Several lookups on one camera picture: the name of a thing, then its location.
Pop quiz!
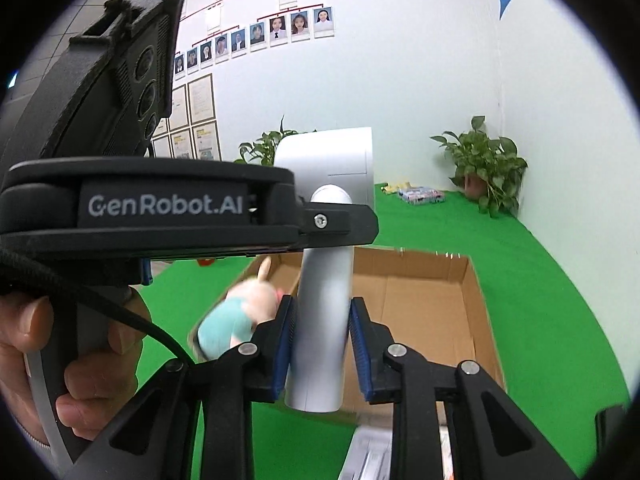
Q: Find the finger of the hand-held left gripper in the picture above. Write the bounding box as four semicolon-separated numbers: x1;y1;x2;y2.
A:
294;192;379;252

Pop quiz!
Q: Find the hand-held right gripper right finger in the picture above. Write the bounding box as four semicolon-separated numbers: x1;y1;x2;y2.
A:
349;297;581;480

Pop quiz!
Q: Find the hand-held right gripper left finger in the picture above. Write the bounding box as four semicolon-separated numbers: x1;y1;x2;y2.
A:
60;294;299;480

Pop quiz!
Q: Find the white hair dryer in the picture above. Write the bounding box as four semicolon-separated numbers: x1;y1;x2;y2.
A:
274;127;374;413

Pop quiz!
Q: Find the pink pig plush toy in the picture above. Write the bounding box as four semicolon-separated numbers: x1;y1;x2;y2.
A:
187;255;286;361

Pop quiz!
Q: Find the large cardboard box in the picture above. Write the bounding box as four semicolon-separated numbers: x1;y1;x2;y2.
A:
227;246;507;423

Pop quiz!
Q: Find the person's left hand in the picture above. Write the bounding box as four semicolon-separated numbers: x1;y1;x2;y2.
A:
0;285;153;448

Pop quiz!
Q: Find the silver snack packet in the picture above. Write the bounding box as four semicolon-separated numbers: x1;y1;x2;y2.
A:
397;186;446;206

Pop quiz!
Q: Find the white phone stand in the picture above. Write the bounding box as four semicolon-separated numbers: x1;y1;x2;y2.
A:
340;427;393;480

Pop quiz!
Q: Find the bushy potted plant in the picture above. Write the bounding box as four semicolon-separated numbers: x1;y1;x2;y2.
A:
233;116;316;167

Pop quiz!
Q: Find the green and white medicine box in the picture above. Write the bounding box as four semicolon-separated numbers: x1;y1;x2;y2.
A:
437;423;457;480

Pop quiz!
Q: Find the potted plant in brown pot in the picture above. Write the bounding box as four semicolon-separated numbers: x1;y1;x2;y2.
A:
430;116;528;218

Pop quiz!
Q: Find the green tablecloth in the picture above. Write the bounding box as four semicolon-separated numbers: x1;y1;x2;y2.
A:
135;180;633;480

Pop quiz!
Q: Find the row of portrait photos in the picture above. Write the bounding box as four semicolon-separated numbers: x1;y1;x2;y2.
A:
172;6;335;76

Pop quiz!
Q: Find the black glasses case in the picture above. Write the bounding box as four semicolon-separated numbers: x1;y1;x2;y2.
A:
595;402;632;466

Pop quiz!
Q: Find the wall of framed certificates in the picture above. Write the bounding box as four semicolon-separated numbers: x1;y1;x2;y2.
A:
150;73;222;162

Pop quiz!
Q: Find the black braided cable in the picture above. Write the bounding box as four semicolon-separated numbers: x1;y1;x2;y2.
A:
0;245;198;368

